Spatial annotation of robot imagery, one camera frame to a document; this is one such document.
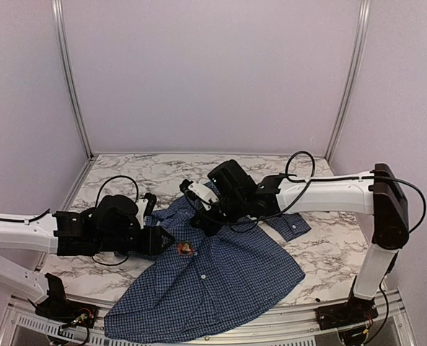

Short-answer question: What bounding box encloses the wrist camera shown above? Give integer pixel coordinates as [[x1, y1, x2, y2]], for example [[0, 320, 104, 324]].
[[180, 179, 219, 210], [136, 192, 157, 229]]

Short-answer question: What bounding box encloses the left aluminium frame post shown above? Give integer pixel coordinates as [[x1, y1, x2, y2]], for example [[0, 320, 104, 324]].
[[50, 0, 94, 159]]

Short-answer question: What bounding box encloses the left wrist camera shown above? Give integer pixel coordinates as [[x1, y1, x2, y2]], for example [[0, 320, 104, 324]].
[[136, 192, 157, 229]]

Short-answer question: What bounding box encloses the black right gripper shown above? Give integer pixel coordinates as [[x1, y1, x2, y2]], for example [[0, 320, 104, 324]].
[[190, 192, 248, 236]]

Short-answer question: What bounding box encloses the blue checked button shirt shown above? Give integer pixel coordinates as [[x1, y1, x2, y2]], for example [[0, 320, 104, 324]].
[[103, 182, 312, 342]]

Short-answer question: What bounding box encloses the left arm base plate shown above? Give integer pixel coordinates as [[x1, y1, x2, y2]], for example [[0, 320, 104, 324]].
[[31, 273, 98, 328]]

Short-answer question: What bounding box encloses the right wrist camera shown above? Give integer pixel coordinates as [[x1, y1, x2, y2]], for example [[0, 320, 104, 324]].
[[180, 179, 219, 210]]

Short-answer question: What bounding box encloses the aluminium front rail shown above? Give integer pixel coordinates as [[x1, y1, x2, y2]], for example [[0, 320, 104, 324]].
[[0, 290, 417, 345]]

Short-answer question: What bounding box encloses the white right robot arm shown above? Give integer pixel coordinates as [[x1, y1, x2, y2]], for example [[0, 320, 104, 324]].
[[180, 160, 410, 323]]

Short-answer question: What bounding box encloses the aluminium frame post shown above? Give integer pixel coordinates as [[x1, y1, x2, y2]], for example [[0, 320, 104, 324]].
[[50, 0, 94, 159], [325, 0, 372, 162]]

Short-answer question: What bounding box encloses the right aluminium frame post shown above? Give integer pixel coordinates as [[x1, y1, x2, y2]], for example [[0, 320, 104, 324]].
[[325, 0, 372, 162]]

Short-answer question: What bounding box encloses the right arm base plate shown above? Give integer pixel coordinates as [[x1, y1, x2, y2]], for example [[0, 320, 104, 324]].
[[315, 289, 379, 330]]

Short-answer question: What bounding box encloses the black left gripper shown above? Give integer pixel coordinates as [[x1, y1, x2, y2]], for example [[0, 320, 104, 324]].
[[96, 225, 175, 256]]

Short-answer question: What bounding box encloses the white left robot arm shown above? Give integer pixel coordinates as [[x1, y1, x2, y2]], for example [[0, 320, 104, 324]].
[[0, 193, 175, 321]]

